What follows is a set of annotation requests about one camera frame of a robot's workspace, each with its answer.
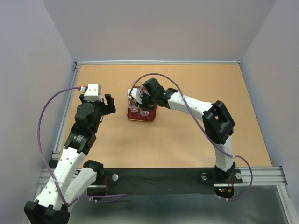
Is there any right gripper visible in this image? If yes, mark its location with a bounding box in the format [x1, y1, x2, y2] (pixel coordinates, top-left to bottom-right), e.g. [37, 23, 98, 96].
[135, 92, 157, 112]

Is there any clear glass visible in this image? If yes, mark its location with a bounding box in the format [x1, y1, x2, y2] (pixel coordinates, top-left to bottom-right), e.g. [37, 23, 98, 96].
[141, 87, 149, 95]
[140, 109, 150, 117]
[128, 100, 139, 114]
[131, 81, 139, 88]

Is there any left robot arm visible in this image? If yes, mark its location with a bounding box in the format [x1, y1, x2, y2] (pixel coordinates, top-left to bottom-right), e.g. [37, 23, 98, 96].
[24, 93, 116, 224]

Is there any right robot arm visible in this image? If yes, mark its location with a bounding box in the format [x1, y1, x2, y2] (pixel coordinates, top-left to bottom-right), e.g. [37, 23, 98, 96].
[131, 78, 235, 182]

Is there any red lacquer tray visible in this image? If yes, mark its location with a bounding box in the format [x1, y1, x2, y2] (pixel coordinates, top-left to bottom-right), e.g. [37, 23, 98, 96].
[127, 86, 157, 122]

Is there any black base mat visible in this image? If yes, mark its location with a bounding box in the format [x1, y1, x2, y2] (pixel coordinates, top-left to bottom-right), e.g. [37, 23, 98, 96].
[77, 167, 243, 196]

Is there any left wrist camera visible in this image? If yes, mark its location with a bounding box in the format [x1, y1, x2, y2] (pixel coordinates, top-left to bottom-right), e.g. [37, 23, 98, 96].
[79, 84, 102, 102]

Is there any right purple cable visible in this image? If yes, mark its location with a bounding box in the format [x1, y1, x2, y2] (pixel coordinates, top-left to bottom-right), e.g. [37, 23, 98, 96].
[129, 73, 253, 201]

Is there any purple cable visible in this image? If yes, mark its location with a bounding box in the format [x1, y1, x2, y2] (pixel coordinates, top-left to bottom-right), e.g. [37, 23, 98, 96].
[129, 73, 253, 201]
[37, 85, 128, 203]

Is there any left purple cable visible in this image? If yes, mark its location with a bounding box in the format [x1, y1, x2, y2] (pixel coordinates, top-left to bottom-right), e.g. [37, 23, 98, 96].
[37, 85, 128, 203]

